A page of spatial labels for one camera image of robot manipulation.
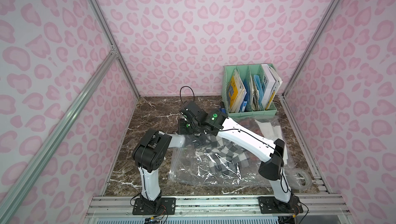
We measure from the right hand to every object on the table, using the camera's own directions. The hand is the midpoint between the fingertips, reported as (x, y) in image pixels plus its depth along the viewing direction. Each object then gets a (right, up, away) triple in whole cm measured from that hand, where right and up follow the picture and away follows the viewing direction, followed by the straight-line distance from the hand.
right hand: (175, 130), depth 72 cm
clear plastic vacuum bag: (+4, -23, +13) cm, 27 cm away
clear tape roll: (+64, -27, +10) cm, 70 cm away
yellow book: (+33, +20, +23) cm, 45 cm away
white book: (+55, +21, +26) cm, 64 cm away
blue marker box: (+26, +9, +35) cm, 45 cm away
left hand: (+18, -10, +22) cm, 30 cm away
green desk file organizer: (+38, +21, +16) cm, 46 cm away
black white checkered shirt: (+22, -15, +9) cm, 28 cm away
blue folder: (+46, +24, +21) cm, 56 cm away
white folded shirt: (+55, -4, +25) cm, 61 cm away
